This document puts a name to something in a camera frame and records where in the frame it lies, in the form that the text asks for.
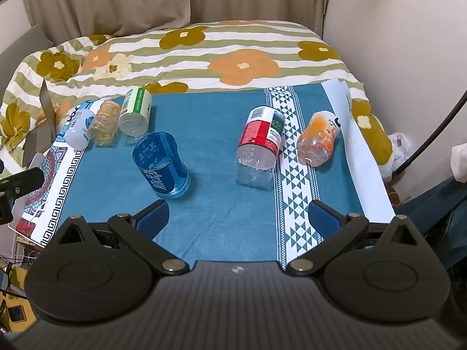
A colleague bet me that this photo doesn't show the orange label clear plastic cup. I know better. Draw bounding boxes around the orange label clear plastic cup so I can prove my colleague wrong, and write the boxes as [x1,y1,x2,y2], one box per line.
[296,111,342,168]

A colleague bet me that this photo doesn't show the white cloth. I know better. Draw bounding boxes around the white cloth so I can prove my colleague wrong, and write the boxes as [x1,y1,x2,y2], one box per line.
[451,144,467,185]

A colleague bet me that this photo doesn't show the yellow box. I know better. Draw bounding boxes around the yellow box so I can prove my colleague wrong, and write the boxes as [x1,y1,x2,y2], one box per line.
[0,298,37,330]

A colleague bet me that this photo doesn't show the red label clear plastic cup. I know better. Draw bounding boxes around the red label clear plastic cup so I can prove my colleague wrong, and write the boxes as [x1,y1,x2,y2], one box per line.
[235,106,286,190]

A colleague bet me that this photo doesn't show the green label clear plastic cup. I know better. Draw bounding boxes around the green label clear plastic cup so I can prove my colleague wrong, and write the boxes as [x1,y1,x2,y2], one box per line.
[119,87,153,137]

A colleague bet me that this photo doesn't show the white sheet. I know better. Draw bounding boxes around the white sheet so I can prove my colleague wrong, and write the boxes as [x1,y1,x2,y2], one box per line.
[321,78,398,223]

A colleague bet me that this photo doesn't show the teal patterned tablecloth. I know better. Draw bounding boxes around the teal patterned tablecloth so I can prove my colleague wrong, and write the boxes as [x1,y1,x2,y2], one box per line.
[55,80,365,265]

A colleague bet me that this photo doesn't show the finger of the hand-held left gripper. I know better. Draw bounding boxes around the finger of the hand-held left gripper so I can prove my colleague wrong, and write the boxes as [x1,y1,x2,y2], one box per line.
[0,167,45,200]

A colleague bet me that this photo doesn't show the white and blue plastic cup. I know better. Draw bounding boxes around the white and blue plastic cup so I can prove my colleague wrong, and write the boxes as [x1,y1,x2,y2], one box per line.
[64,107,96,149]

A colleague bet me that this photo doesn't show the grey cardboard piece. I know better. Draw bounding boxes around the grey cardboard piece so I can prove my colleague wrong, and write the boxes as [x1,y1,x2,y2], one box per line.
[22,78,60,162]

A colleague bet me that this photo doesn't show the beige curtain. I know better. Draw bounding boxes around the beige curtain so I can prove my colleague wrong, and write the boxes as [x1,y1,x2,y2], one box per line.
[16,0,331,46]

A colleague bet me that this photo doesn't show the yellow label clear plastic cup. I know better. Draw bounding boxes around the yellow label clear plastic cup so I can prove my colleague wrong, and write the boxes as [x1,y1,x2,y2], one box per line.
[88,100,122,148]

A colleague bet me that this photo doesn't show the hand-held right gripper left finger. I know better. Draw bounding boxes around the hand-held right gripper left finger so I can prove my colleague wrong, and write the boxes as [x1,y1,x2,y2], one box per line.
[54,200,190,276]

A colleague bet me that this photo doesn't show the dark blue cloth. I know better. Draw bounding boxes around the dark blue cloth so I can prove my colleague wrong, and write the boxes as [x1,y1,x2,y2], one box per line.
[394,177,467,270]

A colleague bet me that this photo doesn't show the floral striped blanket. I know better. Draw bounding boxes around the floral striped blanket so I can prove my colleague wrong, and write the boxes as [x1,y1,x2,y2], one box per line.
[0,20,395,183]

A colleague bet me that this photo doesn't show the black curved pole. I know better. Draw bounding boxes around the black curved pole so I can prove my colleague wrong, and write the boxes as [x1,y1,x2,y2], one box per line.
[392,90,467,174]

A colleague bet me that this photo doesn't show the grey headboard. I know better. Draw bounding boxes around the grey headboard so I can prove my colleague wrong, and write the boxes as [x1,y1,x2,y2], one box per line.
[0,24,54,93]

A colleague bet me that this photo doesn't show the white plastic bag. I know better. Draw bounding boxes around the white plastic bag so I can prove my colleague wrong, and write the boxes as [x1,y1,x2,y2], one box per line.
[387,132,413,171]

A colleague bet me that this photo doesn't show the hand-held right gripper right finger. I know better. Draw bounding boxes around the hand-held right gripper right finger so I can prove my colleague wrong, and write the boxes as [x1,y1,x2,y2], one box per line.
[285,199,421,276]

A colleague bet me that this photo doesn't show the blue label clear plastic cup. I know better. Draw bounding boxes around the blue label clear plastic cup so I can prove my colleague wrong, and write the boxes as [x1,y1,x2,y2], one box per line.
[132,132,191,200]

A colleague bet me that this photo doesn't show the mandala printed mat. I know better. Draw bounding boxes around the mandala printed mat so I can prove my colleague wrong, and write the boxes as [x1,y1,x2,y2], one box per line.
[8,98,110,249]

